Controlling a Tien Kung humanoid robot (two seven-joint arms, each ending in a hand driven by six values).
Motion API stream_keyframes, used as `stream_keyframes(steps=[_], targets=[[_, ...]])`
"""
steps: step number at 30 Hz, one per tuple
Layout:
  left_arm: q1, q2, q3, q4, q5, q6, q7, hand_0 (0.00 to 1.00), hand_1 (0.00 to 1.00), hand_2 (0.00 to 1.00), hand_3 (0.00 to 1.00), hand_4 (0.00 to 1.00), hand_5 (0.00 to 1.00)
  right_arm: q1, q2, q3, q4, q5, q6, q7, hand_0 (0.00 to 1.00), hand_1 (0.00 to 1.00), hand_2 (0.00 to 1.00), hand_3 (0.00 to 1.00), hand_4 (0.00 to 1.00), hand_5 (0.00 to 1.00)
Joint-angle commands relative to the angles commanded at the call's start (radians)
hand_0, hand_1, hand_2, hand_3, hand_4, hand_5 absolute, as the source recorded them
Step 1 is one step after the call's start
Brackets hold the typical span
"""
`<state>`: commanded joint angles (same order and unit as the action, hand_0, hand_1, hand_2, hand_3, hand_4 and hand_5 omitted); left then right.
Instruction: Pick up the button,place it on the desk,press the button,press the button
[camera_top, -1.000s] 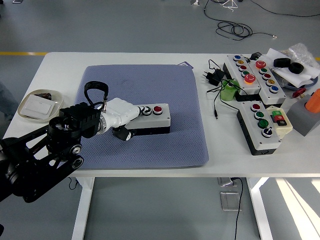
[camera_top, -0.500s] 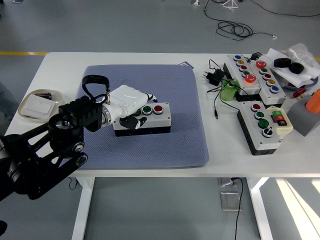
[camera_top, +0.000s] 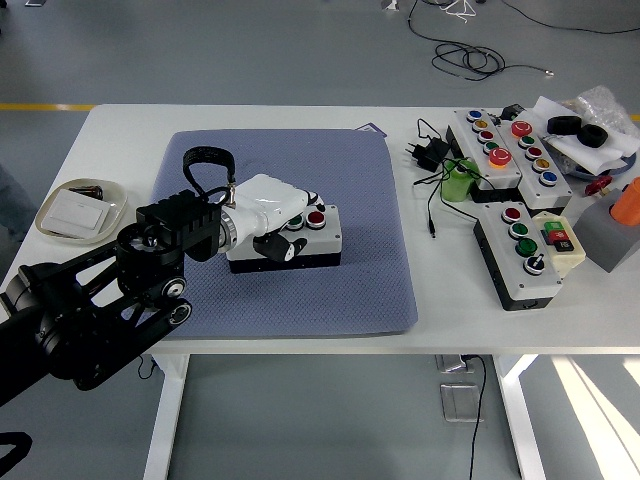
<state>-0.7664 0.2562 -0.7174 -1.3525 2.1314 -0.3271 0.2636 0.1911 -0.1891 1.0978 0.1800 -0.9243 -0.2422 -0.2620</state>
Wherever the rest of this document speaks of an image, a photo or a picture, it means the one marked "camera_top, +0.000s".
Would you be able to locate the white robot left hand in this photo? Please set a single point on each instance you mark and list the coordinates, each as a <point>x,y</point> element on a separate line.
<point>270,200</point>

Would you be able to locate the grey four-button control box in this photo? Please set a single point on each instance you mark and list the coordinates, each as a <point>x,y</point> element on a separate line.
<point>537,285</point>
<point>320,245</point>

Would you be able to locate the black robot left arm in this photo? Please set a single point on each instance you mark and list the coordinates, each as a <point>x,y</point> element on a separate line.
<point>75,310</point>

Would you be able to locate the grey five-button emergency-stop box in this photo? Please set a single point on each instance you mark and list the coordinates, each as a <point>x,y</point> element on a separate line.
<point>500,172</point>
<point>550,192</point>

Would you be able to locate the blue-grey textured mat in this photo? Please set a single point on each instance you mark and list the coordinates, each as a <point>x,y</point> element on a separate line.
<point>320,160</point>

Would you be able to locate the purple card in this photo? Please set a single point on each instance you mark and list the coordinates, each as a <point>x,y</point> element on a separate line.
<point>377,131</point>

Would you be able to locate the white oval dish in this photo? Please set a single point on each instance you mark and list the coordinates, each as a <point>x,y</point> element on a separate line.
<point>116,205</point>

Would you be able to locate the small dark brown item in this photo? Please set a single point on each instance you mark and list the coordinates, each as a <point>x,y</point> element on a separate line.
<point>92,191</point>

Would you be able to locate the green plastic bottle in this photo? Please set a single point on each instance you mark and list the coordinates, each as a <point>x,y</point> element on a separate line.
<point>455,187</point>

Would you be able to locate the metal stand foot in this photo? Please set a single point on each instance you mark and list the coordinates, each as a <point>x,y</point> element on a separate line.
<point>391,5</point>

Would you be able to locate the white table leg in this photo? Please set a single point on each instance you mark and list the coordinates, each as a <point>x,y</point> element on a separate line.
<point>520,425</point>
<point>165,425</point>

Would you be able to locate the small black adapter block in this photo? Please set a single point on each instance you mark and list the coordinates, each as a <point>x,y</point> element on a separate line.
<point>512,111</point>

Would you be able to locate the metal floor socket plate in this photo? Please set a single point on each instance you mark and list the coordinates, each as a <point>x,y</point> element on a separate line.
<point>457,402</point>

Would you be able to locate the red knob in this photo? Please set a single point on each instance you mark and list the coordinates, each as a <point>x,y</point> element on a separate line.
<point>597,187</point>

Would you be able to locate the grey block box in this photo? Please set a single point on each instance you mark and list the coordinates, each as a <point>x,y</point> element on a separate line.
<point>600,240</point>

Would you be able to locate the white foam sheet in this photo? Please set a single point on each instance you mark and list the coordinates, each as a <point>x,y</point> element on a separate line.
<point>600,157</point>

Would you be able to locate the clear bubble wrap bag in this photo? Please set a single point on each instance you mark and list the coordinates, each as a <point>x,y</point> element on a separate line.
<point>600,105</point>

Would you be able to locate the orange cylinder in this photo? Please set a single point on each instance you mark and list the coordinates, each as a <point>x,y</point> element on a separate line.
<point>627,207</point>

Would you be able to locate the blue-rimmed plate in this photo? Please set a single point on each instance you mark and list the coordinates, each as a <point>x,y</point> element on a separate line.
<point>630,164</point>

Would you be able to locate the white wall switch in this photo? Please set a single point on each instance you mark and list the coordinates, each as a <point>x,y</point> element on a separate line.
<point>75,212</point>

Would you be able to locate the metal under-table bracket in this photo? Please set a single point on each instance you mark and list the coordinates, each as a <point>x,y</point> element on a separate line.
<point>450,364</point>

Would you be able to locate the cream three-button switch box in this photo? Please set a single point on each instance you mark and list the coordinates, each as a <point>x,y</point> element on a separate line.
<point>572,257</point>

